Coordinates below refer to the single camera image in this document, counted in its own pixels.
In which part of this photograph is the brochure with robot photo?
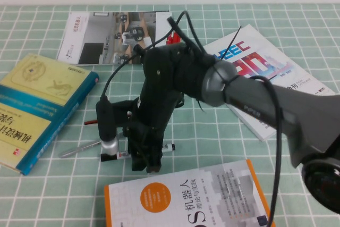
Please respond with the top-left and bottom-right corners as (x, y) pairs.
(56, 11), (173, 66)

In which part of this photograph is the white HEEC catalogue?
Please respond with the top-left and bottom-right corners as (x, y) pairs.
(203, 23), (336, 142)

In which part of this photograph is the slim black white marker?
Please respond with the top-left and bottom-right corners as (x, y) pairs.
(100, 142), (176, 163)

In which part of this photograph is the green white checked tablecloth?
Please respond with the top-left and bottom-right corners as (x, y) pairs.
(0, 4), (340, 227)

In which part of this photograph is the thin black camera cable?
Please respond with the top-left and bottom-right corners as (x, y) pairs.
(101, 10), (192, 103)

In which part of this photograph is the long black arm cable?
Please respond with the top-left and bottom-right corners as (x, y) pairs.
(248, 75), (284, 227)

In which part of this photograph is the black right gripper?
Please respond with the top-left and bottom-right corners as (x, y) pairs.
(123, 43), (186, 174)

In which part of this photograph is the orange white robotics book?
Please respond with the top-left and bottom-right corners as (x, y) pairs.
(103, 158), (277, 227)

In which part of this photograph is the yellow teal hardcover book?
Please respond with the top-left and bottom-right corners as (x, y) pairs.
(0, 53), (100, 176)

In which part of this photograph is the silver pen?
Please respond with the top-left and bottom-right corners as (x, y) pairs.
(58, 139), (102, 158)

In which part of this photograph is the braided black cable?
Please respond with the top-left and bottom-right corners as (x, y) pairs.
(166, 16), (213, 63)

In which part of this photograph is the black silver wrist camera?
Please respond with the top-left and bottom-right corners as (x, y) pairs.
(95, 96), (120, 156)

